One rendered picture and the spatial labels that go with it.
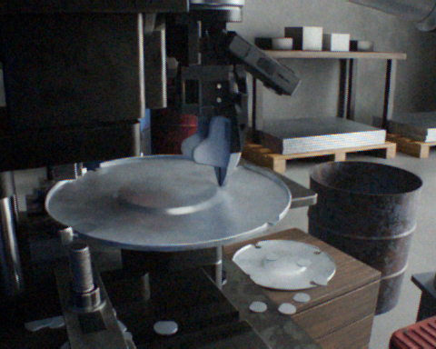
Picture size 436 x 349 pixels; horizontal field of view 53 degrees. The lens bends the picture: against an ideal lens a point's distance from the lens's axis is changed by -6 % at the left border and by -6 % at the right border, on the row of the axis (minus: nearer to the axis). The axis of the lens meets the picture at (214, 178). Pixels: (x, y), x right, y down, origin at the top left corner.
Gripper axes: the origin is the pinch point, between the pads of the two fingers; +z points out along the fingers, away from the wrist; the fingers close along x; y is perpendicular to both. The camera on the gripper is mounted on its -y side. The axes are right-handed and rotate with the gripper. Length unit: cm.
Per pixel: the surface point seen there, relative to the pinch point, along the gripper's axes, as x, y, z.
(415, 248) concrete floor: -88, -143, 80
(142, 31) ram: 7.2, 12.3, -17.6
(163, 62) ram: 5.0, 9.6, -14.5
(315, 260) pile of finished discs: -45, -49, 44
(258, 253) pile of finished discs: -56, -37, 45
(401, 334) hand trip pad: 30.9, -0.1, 3.7
